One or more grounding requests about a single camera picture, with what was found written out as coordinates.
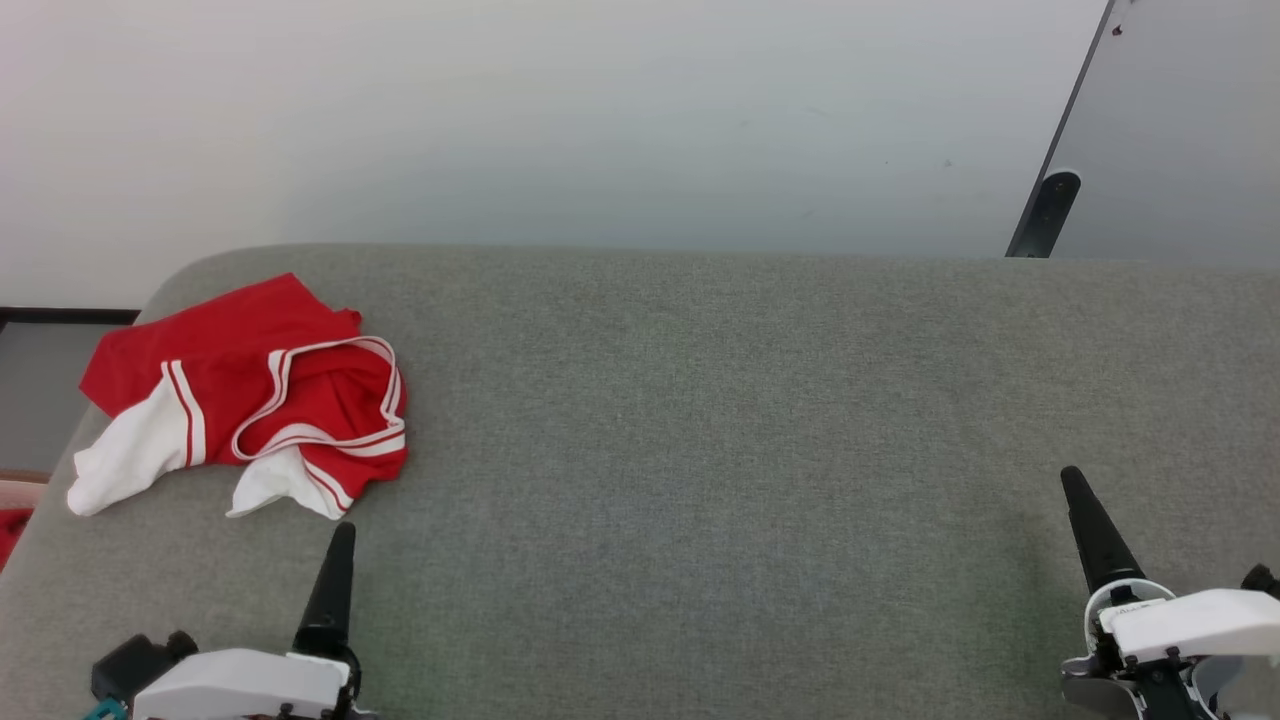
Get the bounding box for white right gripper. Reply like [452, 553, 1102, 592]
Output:
[1059, 465, 1280, 720]

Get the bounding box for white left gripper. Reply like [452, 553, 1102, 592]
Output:
[132, 521, 363, 720]

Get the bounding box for red and white basketball jersey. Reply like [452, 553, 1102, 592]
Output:
[66, 272, 410, 521]

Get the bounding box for red cloth item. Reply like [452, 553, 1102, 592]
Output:
[0, 507, 35, 573]

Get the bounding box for dark baseboard strip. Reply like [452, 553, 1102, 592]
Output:
[0, 307, 142, 327]

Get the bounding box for grey door with dark frame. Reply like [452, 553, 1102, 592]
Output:
[1004, 0, 1280, 273]

